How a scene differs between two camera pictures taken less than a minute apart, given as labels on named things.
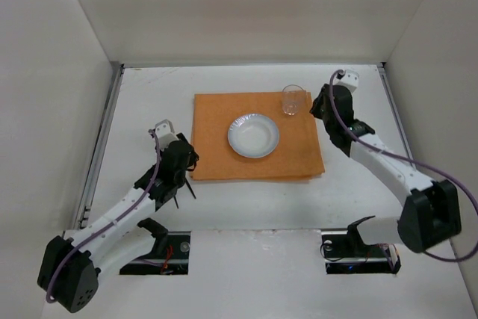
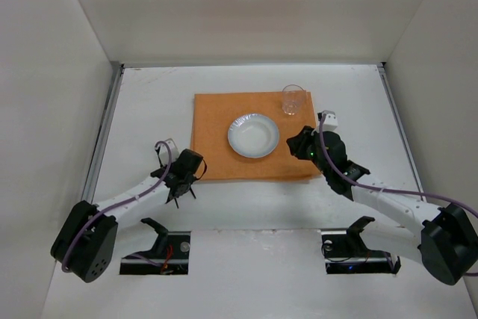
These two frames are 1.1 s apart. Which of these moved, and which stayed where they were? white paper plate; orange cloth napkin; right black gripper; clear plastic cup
Moved: right black gripper
Stayed: orange cloth napkin; clear plastic cup; white paper plate
